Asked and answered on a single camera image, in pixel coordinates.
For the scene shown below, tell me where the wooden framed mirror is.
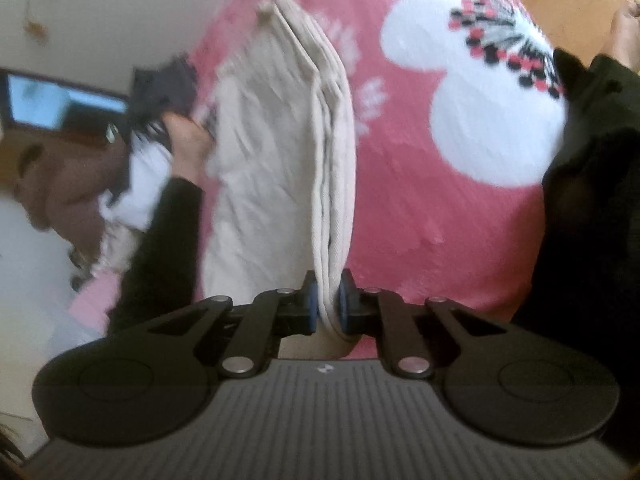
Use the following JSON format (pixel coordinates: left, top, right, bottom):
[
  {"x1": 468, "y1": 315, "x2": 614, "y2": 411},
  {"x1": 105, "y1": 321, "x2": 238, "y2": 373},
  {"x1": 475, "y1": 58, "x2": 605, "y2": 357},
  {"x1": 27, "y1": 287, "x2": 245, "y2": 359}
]
[{"x1": 0, "y1": 72, "x2": 131, "y2": 133}]

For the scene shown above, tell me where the person's foot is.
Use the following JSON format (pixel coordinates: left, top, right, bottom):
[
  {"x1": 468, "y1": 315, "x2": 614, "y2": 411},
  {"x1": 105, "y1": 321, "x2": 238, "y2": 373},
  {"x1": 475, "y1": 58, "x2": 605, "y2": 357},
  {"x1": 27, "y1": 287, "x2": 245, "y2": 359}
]
[
  {"x1": 607, "y1": 0, "x2": 640, "y2": 66},
  {"x1": 162, "y1": 112, "x2": 216, "y2": 181}
]

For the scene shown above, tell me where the white garment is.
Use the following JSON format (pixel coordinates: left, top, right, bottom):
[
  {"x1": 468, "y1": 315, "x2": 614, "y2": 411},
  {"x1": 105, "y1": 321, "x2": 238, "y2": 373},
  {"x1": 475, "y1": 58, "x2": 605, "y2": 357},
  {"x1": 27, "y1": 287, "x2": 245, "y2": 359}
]
[{"x1": 97, "y1": 135, "x2": 173, "y2": 231}]

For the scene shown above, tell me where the person's right arm black sleeve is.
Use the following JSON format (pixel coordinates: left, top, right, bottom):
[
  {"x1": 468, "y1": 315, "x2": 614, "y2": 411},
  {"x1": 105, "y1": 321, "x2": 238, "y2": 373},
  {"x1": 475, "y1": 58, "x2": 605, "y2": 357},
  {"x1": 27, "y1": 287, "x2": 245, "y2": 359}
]
[{"x1": 515, "y1": 47, "x2": 640, "y2": 441}]

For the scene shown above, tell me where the person's left leg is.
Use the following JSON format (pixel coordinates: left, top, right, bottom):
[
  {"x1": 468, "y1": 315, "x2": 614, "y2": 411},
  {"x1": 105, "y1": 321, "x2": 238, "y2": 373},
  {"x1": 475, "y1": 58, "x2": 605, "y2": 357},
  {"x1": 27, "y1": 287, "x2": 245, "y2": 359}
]
[{"x1": 107, "y1": 177, "x2": 206, "y2": 336}]

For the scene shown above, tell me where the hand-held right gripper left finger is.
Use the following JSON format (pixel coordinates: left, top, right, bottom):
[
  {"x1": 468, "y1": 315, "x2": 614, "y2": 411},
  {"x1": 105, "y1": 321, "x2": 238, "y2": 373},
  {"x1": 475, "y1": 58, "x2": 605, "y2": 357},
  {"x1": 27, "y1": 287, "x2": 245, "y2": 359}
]
[{"x1": 145, "y1": 271, "x2": 318, "y2": 379}]

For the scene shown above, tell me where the pink floral blanket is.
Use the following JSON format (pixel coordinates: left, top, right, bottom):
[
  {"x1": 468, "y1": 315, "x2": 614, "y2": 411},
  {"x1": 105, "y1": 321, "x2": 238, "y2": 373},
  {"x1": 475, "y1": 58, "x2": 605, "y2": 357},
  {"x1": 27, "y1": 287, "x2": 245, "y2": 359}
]
[{"x1": 70, "y1": 0, "x2": 571, "y2": 361}]

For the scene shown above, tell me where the beige shirt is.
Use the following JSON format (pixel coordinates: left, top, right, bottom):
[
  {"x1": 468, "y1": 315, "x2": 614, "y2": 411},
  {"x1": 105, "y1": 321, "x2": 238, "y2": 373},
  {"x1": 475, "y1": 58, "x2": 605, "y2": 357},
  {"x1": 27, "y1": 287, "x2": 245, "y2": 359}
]
[{"x1": 202, "y1": 0, "x2": 358, "y2": 361}]

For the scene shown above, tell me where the person's left foot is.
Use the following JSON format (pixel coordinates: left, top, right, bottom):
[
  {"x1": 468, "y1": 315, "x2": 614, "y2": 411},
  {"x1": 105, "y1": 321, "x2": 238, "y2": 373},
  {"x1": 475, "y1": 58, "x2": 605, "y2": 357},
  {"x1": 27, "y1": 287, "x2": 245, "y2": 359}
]
[{"x1": 162, "y1": 112, "x2": 216, "y2": 181}]

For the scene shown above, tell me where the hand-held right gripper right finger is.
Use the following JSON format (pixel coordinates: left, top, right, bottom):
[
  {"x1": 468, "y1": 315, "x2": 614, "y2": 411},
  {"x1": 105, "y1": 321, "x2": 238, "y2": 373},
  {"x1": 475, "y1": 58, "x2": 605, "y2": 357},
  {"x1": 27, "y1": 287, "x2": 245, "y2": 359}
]
[{"x1": 340, "y1": 270, "x2": 506, "y2": 379}]

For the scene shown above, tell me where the cream garment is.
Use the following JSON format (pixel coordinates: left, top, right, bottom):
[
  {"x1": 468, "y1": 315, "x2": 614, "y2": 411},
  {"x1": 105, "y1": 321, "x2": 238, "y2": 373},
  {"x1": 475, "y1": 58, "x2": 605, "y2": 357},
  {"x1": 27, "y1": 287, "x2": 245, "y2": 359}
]
[{"x1": 95, "y1": 220, "x2": 146, "y2": 273}]

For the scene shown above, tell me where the person's right foot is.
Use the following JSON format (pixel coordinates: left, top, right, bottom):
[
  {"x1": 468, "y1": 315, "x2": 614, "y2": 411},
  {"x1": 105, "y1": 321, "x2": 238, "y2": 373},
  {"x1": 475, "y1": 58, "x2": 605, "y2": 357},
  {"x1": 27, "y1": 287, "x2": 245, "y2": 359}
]
[{"x1": 607, "y1": 0, "x2": 640, "y2": 66}]

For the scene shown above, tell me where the brown plush coat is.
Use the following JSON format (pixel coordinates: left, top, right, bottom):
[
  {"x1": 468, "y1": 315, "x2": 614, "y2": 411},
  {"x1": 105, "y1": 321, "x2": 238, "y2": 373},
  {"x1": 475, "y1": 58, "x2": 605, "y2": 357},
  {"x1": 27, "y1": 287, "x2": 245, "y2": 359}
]
[{"x1": 15, "y1": 132, "x2": 131, "y2": 256}]

